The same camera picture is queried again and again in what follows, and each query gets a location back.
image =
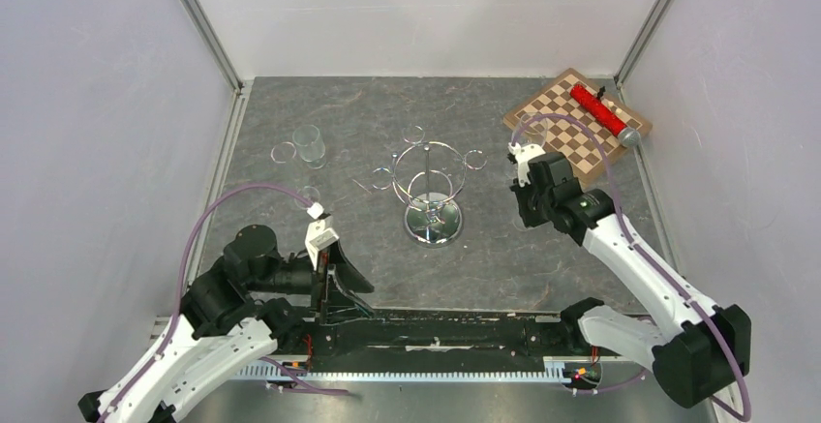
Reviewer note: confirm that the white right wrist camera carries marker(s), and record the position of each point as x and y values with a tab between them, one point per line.
521	155

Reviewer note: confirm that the wooden chessboard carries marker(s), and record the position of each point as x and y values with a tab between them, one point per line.
568	138

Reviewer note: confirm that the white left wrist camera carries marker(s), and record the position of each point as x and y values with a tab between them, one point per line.
320	233

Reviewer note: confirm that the aluminium frame rail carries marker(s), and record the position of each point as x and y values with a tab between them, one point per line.
208	34

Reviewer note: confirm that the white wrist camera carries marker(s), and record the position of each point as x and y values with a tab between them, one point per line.
320	233
521	155

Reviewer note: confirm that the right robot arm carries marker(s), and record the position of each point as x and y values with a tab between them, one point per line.
692	346

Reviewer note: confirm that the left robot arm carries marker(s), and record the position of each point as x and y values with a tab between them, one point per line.
232	315

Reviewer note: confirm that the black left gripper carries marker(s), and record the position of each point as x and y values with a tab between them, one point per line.
340	308

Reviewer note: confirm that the red glitter microphone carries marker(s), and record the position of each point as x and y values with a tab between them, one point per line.
626	135

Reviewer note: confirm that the chrome wine glass rack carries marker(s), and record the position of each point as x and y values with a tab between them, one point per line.
427	176

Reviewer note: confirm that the clear wine glass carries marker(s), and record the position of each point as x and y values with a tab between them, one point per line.
530	132
519	224
288	171
309	146

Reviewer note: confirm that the white cable duct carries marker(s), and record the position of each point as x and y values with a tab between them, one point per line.
552	372

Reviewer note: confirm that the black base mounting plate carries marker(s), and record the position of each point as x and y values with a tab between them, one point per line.
433	341

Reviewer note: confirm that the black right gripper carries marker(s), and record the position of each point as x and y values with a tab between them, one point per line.
530	219

